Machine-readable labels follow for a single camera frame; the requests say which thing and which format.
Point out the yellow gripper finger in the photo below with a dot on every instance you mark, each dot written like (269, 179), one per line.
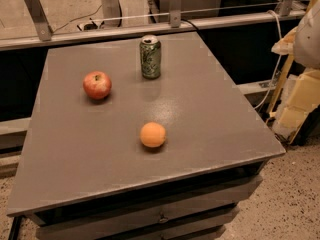
(300, 97)
(285, 45)

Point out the orange fruit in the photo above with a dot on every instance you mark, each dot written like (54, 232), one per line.
(152, 135)

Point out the red apple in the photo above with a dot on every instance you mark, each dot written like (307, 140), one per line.
(97, 85)

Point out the grey metal railing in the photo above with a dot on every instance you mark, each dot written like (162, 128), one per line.
(66, 17)

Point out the green soda can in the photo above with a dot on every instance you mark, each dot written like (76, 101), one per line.
(150, 56)

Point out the floor power outlet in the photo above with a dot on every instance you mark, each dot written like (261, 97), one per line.
(87, 26)

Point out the grey drawer cabinet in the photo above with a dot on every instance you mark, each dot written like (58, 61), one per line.
(84, 173)

